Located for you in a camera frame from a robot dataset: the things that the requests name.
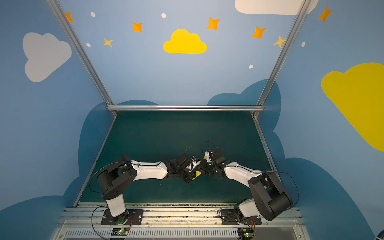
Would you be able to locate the yellow square paper sheet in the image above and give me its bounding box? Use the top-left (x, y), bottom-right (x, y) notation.
top-left (192, 171), bottom-right (201, 181)

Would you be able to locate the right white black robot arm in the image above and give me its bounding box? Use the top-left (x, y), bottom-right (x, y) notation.
top-left (199, 161), bottom-right (294, 223)

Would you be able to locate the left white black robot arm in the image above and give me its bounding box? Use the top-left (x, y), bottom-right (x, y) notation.
top-left (94, 154), bottom-right (202, 226)

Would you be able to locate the right green circuit board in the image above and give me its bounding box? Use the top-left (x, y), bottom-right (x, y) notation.
top-left (238, 228), bottom-right (255, 240)

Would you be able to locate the green circuit board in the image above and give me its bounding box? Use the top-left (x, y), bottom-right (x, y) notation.
top-left (111, 228), bottom-right (130, 236)
top-left (238, 228), bottom-right (255, 240)

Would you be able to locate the left green circuit board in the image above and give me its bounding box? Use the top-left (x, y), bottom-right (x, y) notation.
top-left (111, 228), bottom-right (130, 236)

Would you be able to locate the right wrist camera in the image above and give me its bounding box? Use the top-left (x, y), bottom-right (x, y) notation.
top-left (204, 148), bottom-right (225, 165)

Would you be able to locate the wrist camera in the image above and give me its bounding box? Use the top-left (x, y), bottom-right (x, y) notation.
top-left (204, 148), bottom-right (225, 165)
top-left (176, 154), bottom-right (201, 171)

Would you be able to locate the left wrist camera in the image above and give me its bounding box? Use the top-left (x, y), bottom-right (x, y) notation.
top-left (176, 154), bottom-right (201, 171)

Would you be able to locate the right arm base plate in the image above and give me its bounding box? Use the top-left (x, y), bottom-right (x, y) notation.
top-left (217, 209), bottom-right (262, 226)

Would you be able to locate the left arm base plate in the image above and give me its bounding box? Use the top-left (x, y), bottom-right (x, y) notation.
top-left (101, 209), bottom-right (144, 226)

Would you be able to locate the rear aluminium frame crossbar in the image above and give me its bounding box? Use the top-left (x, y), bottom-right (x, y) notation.
top-left (107, 105), bottom-right (264, 112)

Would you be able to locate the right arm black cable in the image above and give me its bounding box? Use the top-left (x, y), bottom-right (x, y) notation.
top-left (217, 170), bottom-right (301, 233)

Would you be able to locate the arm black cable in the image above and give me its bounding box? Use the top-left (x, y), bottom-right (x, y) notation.
top-left (88, 145), bottom-right (200, 240)
top-left (217, 170), bottom-right (301, 233)

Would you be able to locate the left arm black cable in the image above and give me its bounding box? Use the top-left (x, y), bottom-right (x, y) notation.
top-left (88, 145), bottom-right (200, 240)

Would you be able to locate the front aluminium rail bed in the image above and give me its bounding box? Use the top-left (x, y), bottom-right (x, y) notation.
top-left (51, 203), bottom-right (310, 240)

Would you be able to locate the white slotted cable duct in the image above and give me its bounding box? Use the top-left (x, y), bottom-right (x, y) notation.
top-left (63, 228), bottom-right (239, 239)

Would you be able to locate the right aluminium frame post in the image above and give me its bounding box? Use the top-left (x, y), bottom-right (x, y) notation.
top-left (252, 0), bottom-right (312, 120)

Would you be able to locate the aluminium frame post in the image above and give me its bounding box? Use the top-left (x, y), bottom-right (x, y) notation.
top-left (252, 0), bottom-right (312, 120)
top-left (47, 0), bottom-right (114, 106)

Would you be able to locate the left aluminium frame post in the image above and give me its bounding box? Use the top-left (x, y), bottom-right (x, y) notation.
top-left (47, 0), bottom-right (114, 106)

